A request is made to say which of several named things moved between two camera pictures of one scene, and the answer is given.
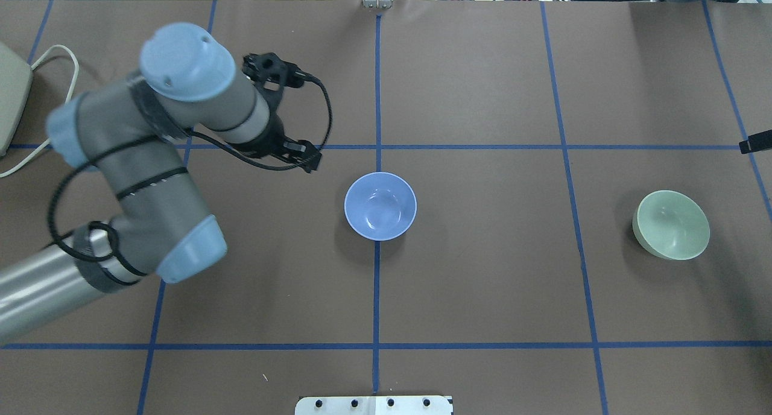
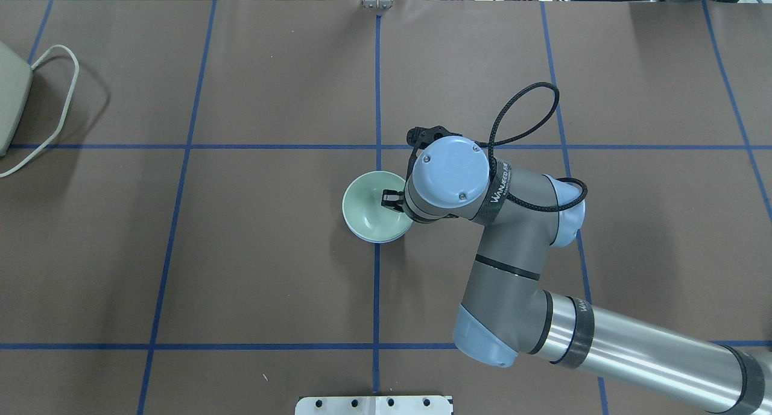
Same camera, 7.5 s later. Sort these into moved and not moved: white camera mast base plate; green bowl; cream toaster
Moved: green bowl
Not moved: white camera mast base plate; cream toaster
